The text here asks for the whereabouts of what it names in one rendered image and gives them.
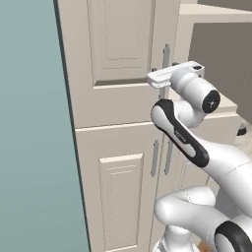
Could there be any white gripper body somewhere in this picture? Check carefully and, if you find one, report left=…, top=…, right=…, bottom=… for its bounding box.
left=146, top=66, right=175, bottom=90

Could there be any tall beige cabinet door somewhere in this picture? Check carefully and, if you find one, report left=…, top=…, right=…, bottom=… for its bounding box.
left=53, top=0, right=182, bottom=130
left=168, top=0, right=199, bottom=101

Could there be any small black object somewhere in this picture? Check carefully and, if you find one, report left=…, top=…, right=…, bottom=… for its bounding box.
left=236, top=122, right=248, bottom=137

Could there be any long grey door handle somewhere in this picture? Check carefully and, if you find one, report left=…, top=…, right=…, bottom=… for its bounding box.
left=158, top=43, right=171, bottom=100

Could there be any grey cabinet door handle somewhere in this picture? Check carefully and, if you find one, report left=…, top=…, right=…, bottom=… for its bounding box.
left=150, top=139, right=159, bottom=178
left=163, top=139, right=174, bottom=176

